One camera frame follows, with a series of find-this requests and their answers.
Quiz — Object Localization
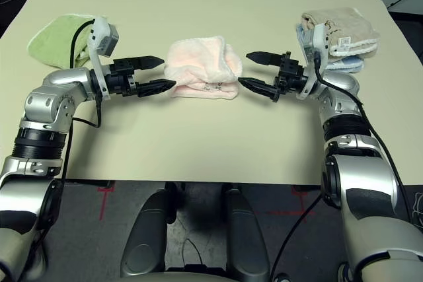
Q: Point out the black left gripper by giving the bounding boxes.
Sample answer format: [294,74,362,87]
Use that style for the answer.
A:
[105,54,177,99]

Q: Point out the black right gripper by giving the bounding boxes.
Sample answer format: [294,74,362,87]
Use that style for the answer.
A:
[237,50,307,102]

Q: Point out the pink terry towel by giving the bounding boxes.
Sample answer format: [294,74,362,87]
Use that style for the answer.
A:
[163,34,245,100]

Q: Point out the light blue folded towel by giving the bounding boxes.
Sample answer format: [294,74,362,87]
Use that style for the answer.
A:
[295,23,365,72]

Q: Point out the beige folded towel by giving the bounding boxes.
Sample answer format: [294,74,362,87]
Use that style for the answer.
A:
[301,6,381,58]

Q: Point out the green folded towel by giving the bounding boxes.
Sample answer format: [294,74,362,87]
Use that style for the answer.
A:
[26,13,100,69]

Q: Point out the grey left robot leg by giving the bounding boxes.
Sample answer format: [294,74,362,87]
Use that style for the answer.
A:
[120,186,178,278]

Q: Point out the grey robot leg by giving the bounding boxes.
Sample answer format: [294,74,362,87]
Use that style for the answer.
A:
[225,186,270,282]
[120,186,178,278]

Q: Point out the grey right robot leg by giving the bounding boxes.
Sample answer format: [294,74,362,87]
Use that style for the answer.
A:
[225,186,270,282]

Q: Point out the beige robot torso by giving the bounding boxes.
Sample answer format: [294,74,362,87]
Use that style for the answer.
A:
[112,267,268,282]

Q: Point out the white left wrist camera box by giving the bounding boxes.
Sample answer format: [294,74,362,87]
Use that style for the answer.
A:
[86,15,120,100]

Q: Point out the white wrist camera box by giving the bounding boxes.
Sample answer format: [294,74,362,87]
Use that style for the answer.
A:
[86,15,120,100]
[295,23,331,100]

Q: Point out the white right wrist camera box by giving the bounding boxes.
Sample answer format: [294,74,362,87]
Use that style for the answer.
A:
[295,23,331,100]

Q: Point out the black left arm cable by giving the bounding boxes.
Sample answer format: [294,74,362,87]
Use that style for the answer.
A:
[61,19,102,182]

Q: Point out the thin black floor cable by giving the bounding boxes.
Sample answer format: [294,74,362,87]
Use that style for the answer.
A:
[182,238,202,265]

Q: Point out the white cable tangle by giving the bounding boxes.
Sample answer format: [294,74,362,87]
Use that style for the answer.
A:
[409,192,423,225]

